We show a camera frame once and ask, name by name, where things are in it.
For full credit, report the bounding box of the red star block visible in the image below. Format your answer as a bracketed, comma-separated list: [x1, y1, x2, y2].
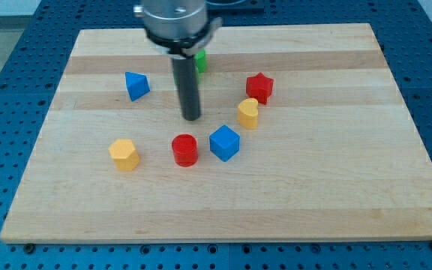
[245, 73, 274, 105]

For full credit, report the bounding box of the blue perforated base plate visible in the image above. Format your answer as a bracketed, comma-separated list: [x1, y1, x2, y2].
[0, 0, 432, 269]

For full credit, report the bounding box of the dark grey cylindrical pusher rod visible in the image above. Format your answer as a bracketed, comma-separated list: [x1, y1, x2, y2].
[172, 58, 201, 121]

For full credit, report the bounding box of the blue triangle block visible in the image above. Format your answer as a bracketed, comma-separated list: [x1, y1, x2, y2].
[124, 72, 150, 101]

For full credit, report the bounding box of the yellow hexagon block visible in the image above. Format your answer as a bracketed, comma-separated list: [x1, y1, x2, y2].
[108, 139, 140, 171]

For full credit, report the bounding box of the yellow heart block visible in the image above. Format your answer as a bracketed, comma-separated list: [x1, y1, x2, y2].
[238, 98, 259, 130]

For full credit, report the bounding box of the blue cube block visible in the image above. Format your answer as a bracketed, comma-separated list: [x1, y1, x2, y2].
[209, 125, 240, 162]

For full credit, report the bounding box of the wooden board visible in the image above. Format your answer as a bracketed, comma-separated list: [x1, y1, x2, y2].
[0, 23, 432, 244]

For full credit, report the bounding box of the red cylinder block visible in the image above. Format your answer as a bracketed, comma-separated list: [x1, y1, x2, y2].
[171, 133, 199, 167]

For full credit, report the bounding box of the green block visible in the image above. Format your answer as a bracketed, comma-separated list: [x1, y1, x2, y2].
[194, 49, 208, 74]

